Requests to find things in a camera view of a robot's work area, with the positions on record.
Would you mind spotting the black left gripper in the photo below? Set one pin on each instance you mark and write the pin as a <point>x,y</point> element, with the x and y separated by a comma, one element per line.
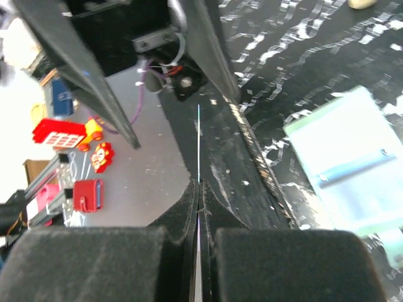
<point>118,34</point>

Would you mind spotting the red yellow toy flower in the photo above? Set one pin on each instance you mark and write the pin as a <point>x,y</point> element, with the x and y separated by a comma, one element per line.
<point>102,157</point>

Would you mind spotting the red toy fire truck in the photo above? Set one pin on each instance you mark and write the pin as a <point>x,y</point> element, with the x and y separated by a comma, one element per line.
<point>62,134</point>

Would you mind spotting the blue card holder wallet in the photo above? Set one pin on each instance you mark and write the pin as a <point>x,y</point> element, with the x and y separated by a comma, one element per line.
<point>62,100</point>

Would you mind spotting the green card holder wallet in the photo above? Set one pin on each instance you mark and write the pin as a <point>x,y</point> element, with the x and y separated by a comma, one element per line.
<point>352,163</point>

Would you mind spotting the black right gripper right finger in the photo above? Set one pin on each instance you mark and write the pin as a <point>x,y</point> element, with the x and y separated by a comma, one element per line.
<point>242,264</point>

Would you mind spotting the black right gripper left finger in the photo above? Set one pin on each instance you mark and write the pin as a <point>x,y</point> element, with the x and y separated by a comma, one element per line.
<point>152,263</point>

